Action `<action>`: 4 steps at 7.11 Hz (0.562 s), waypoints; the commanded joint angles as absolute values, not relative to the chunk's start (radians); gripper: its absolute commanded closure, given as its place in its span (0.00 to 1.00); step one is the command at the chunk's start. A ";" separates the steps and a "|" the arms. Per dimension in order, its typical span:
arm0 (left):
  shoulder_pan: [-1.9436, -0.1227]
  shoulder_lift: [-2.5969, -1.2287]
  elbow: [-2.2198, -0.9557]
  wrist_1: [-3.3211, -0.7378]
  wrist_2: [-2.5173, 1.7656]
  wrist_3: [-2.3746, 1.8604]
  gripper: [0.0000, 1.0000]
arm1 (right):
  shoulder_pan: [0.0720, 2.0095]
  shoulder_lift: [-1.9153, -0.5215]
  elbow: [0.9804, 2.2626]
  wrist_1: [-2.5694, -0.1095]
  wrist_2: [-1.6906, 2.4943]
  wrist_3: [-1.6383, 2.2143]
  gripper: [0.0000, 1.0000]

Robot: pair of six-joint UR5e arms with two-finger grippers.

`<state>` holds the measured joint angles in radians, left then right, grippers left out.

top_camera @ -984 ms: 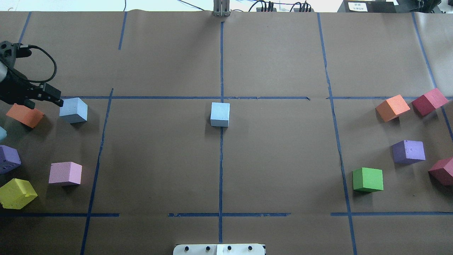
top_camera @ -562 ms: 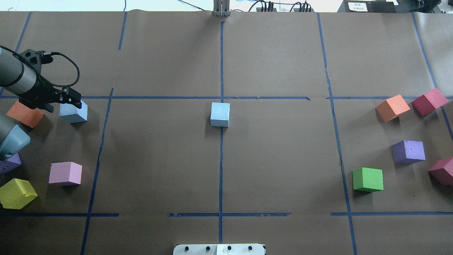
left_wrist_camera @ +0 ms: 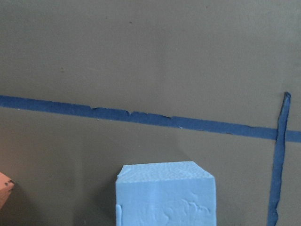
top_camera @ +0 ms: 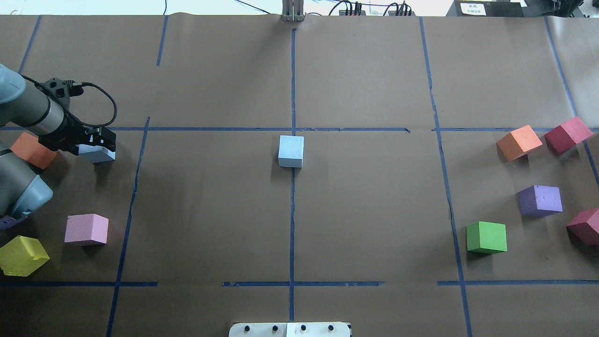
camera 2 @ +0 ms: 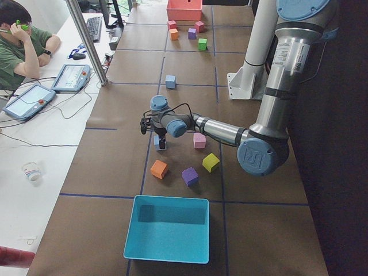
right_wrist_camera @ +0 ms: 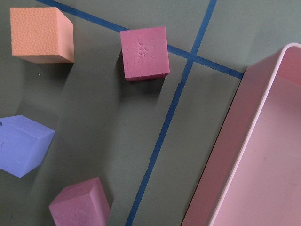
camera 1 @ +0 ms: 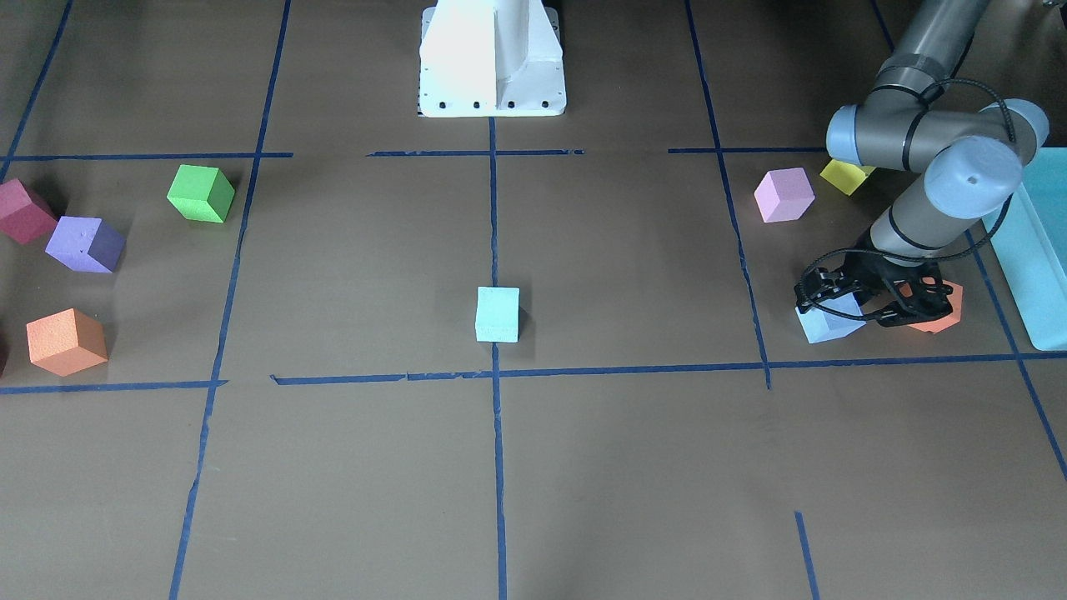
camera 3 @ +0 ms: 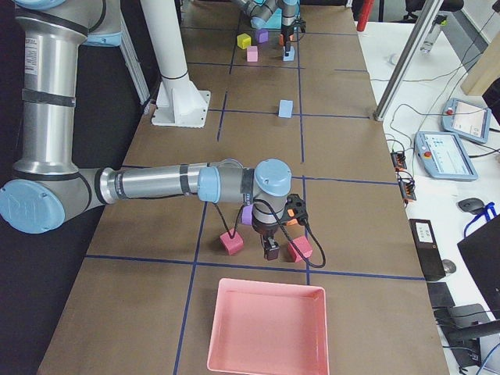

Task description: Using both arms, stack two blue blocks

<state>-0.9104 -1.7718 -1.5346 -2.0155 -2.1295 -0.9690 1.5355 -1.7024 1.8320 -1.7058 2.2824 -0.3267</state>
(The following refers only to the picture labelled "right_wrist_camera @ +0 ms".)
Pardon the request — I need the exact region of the crimson foam block far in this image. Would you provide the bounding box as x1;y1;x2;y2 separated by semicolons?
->
120;26;170;81

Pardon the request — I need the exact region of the orange foam block right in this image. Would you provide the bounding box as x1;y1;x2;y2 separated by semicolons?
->
10;7;74;64

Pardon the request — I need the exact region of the crimson foam block near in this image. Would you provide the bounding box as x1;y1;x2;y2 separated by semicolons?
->
49;177;110;226

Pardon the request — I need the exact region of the pink plastic tray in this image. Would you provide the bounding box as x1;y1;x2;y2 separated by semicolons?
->
182;43;301;226

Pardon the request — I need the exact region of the crimson foam block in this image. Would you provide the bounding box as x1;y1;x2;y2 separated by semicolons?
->
120;26;170;81
49;177;110;226

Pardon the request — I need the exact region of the purple foam block right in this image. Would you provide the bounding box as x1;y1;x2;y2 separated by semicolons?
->
0;115;55;178

